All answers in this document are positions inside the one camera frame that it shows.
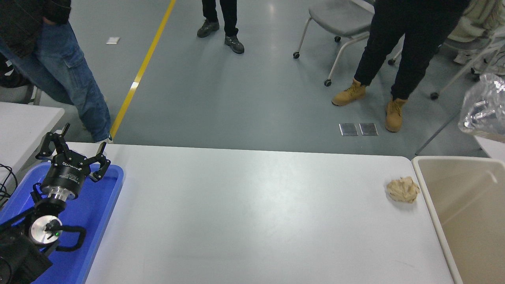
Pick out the grey seat wheeled chair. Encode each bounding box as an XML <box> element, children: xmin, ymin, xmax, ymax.
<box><xmin>292</xmin><ymin>0</ymin><xmax>375</xmax><ymax>86</ymax></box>

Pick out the silver foil tray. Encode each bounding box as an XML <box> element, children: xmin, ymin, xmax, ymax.
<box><xmin>458</xmin><ymin>73</ymin><xmax>505</xmax><ymax>136</ymax></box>

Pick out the cream coat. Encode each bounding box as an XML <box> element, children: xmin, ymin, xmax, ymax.
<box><xmin>448</xmin><ymin>0</ymin><xmax>505</xmax><ymax>43</ymax></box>

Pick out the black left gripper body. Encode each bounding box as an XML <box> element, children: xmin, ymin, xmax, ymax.
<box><xmin>41</xmin><ymin>152</ymin><xmax>92</xmax><ymax>193</ymax></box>

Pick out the white round side table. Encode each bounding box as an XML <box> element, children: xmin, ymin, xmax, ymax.
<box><xmin>415</xmin><ymin>108</ymin><xmax>505</xmax><ymax>162</ymax></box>

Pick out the grey chair with casters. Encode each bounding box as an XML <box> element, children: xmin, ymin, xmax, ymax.
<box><xmin>0</xmin><ymin>59</ymin><xmax>42</xmax><ymax>106</ymax></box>

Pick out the person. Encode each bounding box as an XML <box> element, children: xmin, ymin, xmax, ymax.
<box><xmin>0</xmin><ymin>0</ymin><xmax>114</xmax><ymax>143</ymax></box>
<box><xmin>331</xmin><ymin>0</ymin><xmax>472</xmax><ymax>133</ymax></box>
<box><xmin>197</xmin><ymin>0</ymin><xmax>245</xmax><ymax>54</ymax></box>

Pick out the blue plastic tray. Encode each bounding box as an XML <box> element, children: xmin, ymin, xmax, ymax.
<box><xmin>0</xmin><ymin>162</ymin><xmax>125</xmax><ymax>284</ymax></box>

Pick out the black cable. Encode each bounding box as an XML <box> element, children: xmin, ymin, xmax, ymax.
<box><xmin>0</xmin><ymin>163</ymin><xmax>18</xmax><ymax>207</ymax></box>

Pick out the tan paper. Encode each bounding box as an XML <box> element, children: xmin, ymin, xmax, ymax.
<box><xmin>386</xmin><ymin>176</ymin><xmax>420</xmax><ymax>204</ymax></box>

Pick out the white frame wheeled chair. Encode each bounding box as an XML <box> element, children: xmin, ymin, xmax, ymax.
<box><xmin>388</xmin><ymin>28</ymin><xmax>505</xmax><ymax>100</ymax></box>

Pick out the large pale bin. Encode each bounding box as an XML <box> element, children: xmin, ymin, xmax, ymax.
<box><xmin>411</xmin><ymin>156</ymin><xmax>505</xmax><ymax>284</ymax></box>

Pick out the black bag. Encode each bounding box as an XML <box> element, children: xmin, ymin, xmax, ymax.
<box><xmin>0</xmin><ymin>53</ymin><xmax>30</xmax><ymax>88</ymax></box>

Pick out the white rectangular side table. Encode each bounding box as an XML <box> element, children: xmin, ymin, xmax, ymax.
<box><xmin>0</xmin><ymin>102</ymin><xmax>65</xmax><ymax>186</ymax></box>

